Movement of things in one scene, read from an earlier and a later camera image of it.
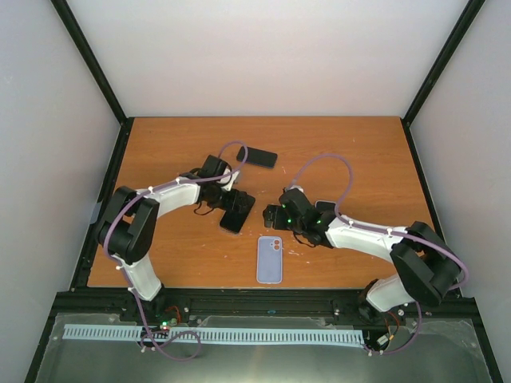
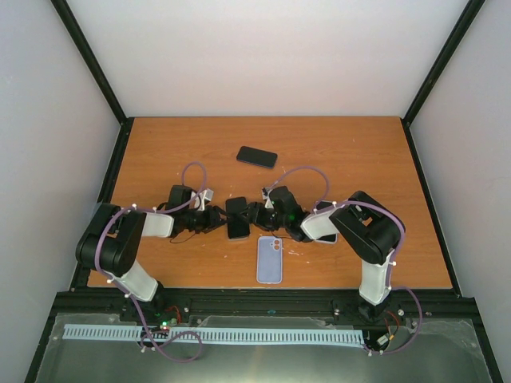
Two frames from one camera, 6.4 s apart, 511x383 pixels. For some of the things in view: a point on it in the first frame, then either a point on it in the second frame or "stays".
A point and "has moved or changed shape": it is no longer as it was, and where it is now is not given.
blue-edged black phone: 259,156 stays
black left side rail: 91,242 stays
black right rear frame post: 441,61 stays
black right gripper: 269,217 → 254,215
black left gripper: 230,204 → 213,219
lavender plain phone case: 269,260 stays
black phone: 235,219 has moved or changed shape
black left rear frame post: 69,21 stays
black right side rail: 433,203 stays
